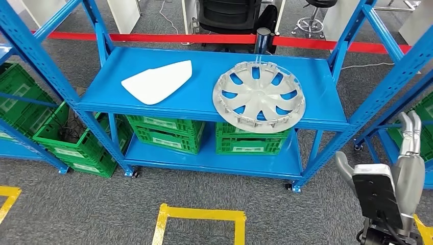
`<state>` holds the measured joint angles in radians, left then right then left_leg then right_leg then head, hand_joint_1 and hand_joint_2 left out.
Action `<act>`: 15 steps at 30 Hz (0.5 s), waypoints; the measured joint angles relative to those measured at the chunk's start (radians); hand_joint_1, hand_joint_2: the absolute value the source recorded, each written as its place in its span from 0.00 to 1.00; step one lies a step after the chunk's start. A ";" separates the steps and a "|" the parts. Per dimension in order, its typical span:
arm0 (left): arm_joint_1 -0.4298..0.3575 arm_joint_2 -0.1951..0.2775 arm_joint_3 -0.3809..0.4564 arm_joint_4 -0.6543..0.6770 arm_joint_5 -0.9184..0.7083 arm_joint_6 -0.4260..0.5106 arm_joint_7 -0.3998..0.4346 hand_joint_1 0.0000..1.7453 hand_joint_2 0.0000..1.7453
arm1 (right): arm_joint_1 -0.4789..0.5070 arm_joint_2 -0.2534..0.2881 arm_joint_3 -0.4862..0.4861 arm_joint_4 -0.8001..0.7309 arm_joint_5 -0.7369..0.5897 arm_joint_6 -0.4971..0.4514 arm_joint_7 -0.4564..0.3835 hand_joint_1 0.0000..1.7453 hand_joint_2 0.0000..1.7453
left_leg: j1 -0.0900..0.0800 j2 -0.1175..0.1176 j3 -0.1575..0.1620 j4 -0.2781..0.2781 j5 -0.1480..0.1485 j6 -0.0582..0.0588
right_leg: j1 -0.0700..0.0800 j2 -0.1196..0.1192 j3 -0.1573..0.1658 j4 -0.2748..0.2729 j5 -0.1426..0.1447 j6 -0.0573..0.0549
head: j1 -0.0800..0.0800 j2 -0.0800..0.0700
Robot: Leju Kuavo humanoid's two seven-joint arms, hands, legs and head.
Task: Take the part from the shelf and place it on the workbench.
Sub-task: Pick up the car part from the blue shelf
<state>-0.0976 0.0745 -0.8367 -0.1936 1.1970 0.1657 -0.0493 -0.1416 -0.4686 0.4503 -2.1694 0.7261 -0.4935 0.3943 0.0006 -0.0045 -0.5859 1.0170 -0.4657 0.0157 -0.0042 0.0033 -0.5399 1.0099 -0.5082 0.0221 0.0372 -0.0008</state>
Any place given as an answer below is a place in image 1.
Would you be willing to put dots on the brown cardboard sheet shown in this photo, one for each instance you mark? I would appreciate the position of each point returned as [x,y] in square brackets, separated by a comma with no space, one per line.
[81,92]

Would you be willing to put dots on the yellow floor tape square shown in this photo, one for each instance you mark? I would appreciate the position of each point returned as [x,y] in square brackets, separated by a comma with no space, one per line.
[424,233]

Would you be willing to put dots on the chrome table frame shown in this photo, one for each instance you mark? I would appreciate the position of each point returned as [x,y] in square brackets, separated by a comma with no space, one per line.
[406,6]

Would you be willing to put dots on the dark shiny barrier post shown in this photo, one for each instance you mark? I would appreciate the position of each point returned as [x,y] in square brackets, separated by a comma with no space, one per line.
[262,40]

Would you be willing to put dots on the white plastic panel part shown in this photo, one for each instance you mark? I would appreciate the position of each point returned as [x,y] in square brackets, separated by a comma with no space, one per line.
[155,82]

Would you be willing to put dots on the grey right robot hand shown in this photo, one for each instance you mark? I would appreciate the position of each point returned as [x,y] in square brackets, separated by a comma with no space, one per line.
[411,182]

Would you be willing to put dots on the clear plastic bottle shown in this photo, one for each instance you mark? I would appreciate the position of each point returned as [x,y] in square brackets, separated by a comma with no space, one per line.
[195,26]

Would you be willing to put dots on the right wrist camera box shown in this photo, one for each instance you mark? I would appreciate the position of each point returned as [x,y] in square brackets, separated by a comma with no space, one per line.
[375,199]

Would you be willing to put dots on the blue metal shelf rack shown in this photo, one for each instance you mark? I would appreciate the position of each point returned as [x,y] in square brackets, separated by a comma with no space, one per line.
[385,152]
[203,84]
[13,148]

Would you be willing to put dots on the silver wheel hubcap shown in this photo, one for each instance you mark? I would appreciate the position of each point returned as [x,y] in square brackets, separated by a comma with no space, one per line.
[258,101]

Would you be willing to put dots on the black office chair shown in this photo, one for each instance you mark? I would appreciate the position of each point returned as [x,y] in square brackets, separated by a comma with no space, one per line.
[226,17]

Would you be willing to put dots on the red barrier belt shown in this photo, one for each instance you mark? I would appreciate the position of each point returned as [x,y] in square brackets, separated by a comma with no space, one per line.
[152,38]
[321,44]

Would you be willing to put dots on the black stool chrome base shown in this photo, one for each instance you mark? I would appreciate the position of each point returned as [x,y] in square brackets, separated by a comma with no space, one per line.
[311,23]

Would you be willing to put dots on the white desk panel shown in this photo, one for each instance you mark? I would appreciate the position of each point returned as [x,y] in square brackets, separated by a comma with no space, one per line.
[338,20]
[419,23]
[123,13]
[187,13]
[44,10]

